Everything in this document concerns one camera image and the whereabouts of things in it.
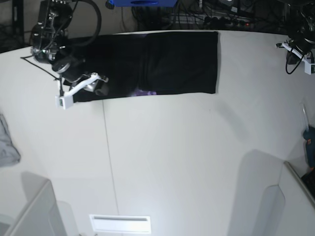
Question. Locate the blue box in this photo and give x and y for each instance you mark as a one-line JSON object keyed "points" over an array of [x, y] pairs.
{"points": [[110, 4]]}

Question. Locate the blue glue gun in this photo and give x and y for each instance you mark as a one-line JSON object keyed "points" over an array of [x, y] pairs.
{"points": [[309, 138]]}

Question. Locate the grey cloth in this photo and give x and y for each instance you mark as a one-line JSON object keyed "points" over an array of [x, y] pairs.
{"points": [[9, 155]]}

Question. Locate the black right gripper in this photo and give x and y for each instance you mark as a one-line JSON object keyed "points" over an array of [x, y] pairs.
{"points": [[72, 69]]}

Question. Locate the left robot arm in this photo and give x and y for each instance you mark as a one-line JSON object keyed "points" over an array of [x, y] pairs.
{"points": [[306, 9]]}

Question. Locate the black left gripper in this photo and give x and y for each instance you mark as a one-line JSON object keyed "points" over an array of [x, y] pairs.
{"points": [[304, 42]]}

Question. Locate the black T-shirt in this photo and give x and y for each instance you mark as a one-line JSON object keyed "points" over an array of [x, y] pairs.
{"points": [[164, 63]]}

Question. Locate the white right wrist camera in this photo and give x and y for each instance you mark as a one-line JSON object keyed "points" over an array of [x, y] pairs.
{"points": [[65, 99]]}

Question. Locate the power strip with plugs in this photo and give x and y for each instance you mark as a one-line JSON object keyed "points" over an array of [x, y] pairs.
{"points": [[201, 19]]}

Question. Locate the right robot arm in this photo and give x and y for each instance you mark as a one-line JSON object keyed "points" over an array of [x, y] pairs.
{"points": [[50, 42]]}

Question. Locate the black keyboard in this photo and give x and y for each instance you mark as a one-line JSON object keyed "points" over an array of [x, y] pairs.
{"points": [[309, 181]]}

